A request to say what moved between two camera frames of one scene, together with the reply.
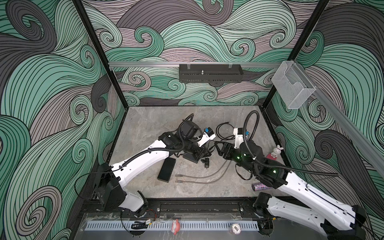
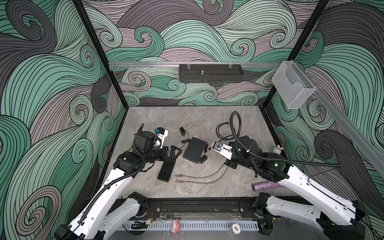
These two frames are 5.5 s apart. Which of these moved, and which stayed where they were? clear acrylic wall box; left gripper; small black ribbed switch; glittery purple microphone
Moved: left gripper
Stayed: glittery purple microphone; small black ribbed switch; clear acrylic wall box
